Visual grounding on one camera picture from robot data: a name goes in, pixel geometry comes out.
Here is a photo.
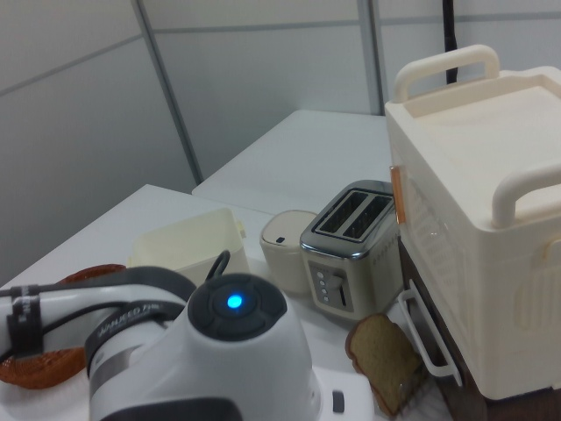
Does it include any brown wicker basket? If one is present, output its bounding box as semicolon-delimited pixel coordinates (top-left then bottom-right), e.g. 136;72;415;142
0;263;129;390

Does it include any silver two-slot toaster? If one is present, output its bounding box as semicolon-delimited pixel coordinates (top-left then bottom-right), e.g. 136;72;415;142
299;180;404;324

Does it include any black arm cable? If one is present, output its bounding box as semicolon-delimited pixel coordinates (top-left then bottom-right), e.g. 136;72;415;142
0;250;232;356

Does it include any black pole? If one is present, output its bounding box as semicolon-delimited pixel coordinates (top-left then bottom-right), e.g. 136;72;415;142
440;0;460;84

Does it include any cream open plastic box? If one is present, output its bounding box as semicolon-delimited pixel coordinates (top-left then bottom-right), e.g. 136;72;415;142
126;208;251;284

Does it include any brown bread slice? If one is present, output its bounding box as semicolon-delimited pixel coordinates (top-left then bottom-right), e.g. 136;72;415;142
344;313;424;417

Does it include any large cream cabinet with handles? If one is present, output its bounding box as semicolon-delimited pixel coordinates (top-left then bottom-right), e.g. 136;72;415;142
384;43;561;403

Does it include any black printed velcro strap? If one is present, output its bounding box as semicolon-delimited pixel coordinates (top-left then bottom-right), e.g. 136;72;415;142
85;300;185;378

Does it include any small cream lidded container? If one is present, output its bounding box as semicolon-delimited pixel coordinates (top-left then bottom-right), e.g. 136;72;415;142
259;210;319;294

